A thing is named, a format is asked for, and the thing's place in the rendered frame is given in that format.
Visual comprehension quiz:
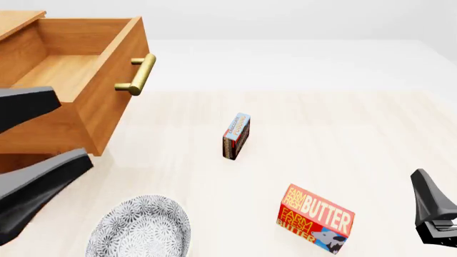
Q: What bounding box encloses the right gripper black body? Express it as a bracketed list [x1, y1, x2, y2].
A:
[415, 214, 457, 246]

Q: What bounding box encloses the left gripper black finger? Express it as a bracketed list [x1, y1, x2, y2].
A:
[0, 147, 95, 246]
[0, 86, 63, 133]

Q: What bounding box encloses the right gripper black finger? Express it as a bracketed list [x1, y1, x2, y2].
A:
[410, 168, 457, 223]

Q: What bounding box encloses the wooden drawer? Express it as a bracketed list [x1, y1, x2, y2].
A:
[0, 15, 151, 158]

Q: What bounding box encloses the wooden cabinet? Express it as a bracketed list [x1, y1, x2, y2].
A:
[0, 10, 94, 175]

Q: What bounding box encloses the chocolate pudding box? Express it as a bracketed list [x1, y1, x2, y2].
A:
[221, 111, 252, 161]

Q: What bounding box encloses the black white patterned bowl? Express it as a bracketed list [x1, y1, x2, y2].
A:
[84, 194, 192, 257]

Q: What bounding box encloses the red butter box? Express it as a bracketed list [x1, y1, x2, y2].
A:
[275, 182, 356, 256]

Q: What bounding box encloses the brass drawer handle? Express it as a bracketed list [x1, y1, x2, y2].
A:
[114, 53, 157, 96]

